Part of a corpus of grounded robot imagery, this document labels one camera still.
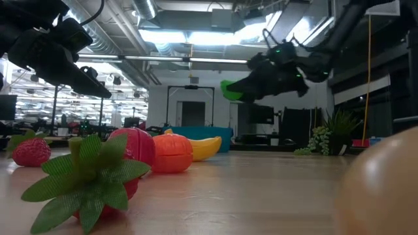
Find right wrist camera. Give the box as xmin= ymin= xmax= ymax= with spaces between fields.
xmin=266 ymin=40 xmax=298 ymax=65

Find blue plastic tupperware container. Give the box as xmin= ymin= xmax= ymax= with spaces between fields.
xmin=165 ymin=126 xmax=234 ymax=153

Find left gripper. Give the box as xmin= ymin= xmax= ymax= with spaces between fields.
xmin=8 ymin=29 xmax=112 ymax=99

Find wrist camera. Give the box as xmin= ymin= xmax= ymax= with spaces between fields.
xmin=48 ymin=18 xmax=94 ymax=55
xmin=266 ymin=40 xmax=298 ymax=65

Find tan toy potato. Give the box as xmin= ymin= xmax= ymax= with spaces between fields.
xmin=335 ymin=125 xmax=418 ymax=235

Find potted artificial green plant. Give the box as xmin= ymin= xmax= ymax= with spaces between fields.
xmin=293 ymin=108 xmax=362 ymax=157

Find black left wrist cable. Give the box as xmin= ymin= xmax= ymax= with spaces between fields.
xmin=79 ymin=0 xmax=106 ymax=27

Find grey ceiling box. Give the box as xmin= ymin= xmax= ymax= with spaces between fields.
xmin=211 ymin=8 xmax=234 ymax=29

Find toy strawberry with big leaves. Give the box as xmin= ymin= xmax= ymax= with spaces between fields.
xmin=20 ymin=133 xmax=153 ymax=234

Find black aluminium table frame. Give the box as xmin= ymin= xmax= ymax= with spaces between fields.
xmin=230 ymin=143 xmax=359 ymax=153

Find silver ceiling ventilation duct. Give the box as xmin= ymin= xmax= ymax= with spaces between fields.
xmin=129 ymin=0 xmax=158 ymax=20

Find toy strawberry small leaves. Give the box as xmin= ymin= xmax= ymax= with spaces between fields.
xmin=6 ymin=129 xmax=52 ymax=168

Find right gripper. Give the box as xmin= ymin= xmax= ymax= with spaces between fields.
xmin=227 ymin=54 xmax=310 ymax=102

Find orange toy orange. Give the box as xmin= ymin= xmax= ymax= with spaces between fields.
xmin=152 ymin=133 xmax=194 ymax=174

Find yellow hanging cable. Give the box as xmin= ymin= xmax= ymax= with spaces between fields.
xmin=361 ymin=14 xmax=372 ymax=148

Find long ceiling light strip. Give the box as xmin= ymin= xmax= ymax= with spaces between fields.
xmin=76 ymin=52 xmax=262 ymax=66

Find black gantry frame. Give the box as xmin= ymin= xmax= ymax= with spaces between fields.
xmin=51 ymin=84 xmax=106 ymax=135
xmin=166 ymin=85 xmax=216 ymax=127

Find black wall screen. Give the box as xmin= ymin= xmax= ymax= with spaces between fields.
xmin=249 ymin=103 xmax=275 ymax=125

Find black computer monitor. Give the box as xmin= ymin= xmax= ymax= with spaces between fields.
xmin=0 ymin=94 xmax=18 ymax=121

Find black standing panel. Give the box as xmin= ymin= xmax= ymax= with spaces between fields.
xmin=280 ymin=106 xmax=323 ymax=147

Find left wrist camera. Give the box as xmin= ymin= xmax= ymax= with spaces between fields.
xmin=48 ymin=18 xmax=94 ymax=55

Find yellow toy banana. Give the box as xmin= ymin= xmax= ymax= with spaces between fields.
xmin=164 ymin=128 xmax=223 ymax=163

